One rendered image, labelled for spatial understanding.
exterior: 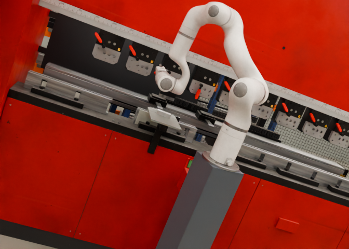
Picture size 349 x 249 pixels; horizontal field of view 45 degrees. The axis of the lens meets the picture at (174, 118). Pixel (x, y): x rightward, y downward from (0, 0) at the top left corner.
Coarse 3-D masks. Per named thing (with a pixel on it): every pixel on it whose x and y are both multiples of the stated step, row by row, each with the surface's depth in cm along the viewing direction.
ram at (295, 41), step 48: (96, 0) 228; (144, 0) 232; (192, 0) 235; (240, 0) 239; (288, 0) 243; (336, 0) 247; (192, 48) 243; (288, 48) 251; (336, 48) 255; (288, 96) 260; (336, 96) 264
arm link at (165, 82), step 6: (162, 72) 219; (156, 78) 218; (162, 78) 210; (168, 78) 210; (174, 78) 216; (162, 84) 210; (168, 84) 211; (174, 84) 215; (162, 90) 212; (168, 90) 212
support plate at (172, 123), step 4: (148, 108) 248; (152, 108) 252; (152, 112) 243; (156, 112) 247; (152, 116) 233; (156, 116) 237; (160, 116) 241; (172, 116) 252; (152, 120) 227; (156, 120) 228; (160, 120) 231; (164, 120) 235; (168, 120) 238; (172, 120) 242; (176, 120) 246; (164, 124) 229; (168, 124) 229; (172, 124) 233; (176, 124) 236; (176, 128) 230; (180, 128) 232
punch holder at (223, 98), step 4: (224, 76) 258; (224, 80) 256; (228, 80) 251; (232, 80) 252; (224, 84) 253; (232, 84) 252; (220, 88) 260; (224, 88) 252; (220, 92) 257; (224, 92) 253; (228, 92) 253; (220, 96) 253; (224, 96) 254; (228, 96) 254; (220, 100) 254; (224, 100) 254; (228, 100) 255; (224, 104) 255
